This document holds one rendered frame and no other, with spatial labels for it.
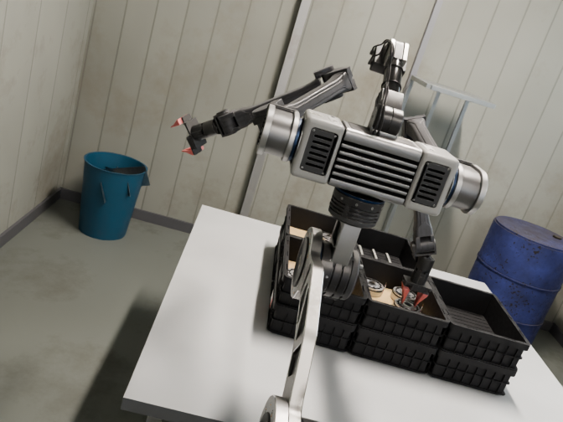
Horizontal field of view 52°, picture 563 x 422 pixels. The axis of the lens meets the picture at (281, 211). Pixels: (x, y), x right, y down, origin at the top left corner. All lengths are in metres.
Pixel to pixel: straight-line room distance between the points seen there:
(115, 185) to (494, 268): 2.58
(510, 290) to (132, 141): 2.82
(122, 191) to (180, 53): 1.05
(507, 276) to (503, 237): 0.26
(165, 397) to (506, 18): 3.49
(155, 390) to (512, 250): 2.91
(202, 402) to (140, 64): 2.98
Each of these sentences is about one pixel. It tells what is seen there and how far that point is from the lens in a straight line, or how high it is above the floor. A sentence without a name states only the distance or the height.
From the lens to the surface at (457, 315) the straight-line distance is 2.46.
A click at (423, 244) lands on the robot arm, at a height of 1.12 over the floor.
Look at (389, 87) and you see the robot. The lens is 1.51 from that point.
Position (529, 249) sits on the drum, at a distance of 4.06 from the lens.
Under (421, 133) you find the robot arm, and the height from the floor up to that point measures 1.50.
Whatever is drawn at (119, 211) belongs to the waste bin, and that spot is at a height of 0.23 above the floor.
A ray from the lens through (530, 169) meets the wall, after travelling 4.64.
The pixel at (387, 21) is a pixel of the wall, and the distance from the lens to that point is 4.18.
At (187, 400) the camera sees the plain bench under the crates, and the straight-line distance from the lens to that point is 1.67.
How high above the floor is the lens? 1.73
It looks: 18 degrees down
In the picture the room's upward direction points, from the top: 17 degrees clockwise
